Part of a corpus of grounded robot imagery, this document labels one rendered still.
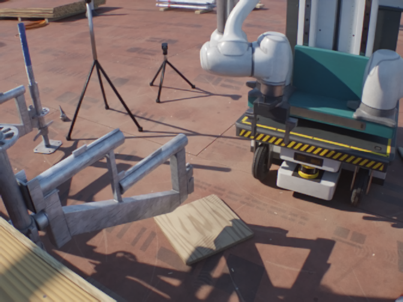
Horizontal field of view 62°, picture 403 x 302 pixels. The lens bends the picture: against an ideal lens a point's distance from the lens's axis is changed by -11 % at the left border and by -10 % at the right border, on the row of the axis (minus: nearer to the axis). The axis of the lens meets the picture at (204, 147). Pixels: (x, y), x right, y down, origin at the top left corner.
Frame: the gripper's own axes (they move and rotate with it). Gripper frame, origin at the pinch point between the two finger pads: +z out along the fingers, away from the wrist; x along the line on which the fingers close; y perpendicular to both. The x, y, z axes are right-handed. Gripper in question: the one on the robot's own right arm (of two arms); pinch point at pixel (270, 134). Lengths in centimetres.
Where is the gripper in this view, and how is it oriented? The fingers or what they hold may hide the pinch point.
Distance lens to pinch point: 142.1
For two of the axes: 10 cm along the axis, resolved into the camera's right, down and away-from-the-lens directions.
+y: 4.8, -4.6, 7.5
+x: -8.8, -2.3, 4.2
